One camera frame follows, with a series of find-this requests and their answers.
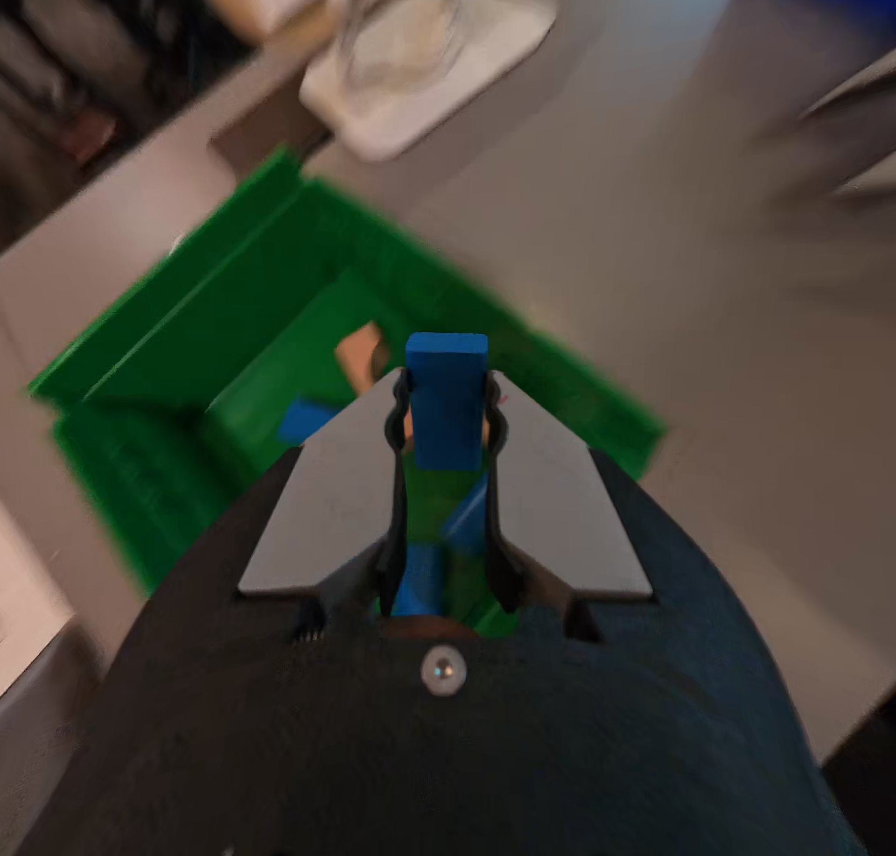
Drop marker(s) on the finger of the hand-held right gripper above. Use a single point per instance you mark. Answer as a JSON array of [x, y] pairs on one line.
[[864, 86], [875, 180]]

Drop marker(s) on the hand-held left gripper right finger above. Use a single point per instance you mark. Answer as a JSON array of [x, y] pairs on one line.
[[567, 520]]

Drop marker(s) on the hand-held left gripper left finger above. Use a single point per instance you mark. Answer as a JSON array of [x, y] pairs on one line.
[[315, 520]]

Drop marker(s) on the blue rectangular wooden block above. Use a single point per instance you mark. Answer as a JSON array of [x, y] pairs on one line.
[[308, 420], [446, 401]]

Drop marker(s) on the natural wooden plank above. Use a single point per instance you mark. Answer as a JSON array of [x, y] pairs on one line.
[[360, 355]]

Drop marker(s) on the green plastic bin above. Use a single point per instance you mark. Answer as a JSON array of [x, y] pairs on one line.
[[210, 324]]

